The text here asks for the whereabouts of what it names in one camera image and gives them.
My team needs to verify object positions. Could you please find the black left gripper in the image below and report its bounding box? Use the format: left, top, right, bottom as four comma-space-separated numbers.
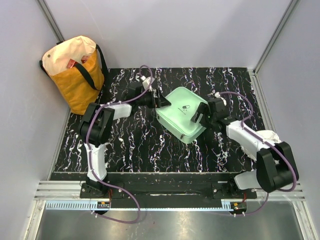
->
136, 88, 171, 109

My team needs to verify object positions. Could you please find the mint green medicine case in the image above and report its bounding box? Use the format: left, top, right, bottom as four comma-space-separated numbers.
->
155, 86, 208, 144

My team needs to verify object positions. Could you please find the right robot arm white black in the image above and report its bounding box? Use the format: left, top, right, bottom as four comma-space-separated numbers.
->
191, 98, 299, 198

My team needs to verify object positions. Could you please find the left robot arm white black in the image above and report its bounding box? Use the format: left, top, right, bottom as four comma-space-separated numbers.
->
78, 76, 171, 198

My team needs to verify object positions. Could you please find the white crumpled cloth bag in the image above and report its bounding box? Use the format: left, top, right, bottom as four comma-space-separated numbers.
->
240, 130, 282, 162

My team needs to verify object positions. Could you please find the orange tote bag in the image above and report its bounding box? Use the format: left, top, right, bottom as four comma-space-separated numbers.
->
39, 35, 109, 115

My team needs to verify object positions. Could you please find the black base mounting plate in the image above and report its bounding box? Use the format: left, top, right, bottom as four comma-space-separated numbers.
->
80, 172, 257, 209

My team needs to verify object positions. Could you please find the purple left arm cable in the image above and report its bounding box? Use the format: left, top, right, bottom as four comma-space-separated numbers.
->
84, 65, 153, 223

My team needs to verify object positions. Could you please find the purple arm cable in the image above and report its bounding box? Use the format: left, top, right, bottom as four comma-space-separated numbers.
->
217, 91, 300, 216
84, 65, 153, 223

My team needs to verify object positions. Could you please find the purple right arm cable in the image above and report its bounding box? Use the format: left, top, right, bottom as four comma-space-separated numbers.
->
217, 91, 300, 216

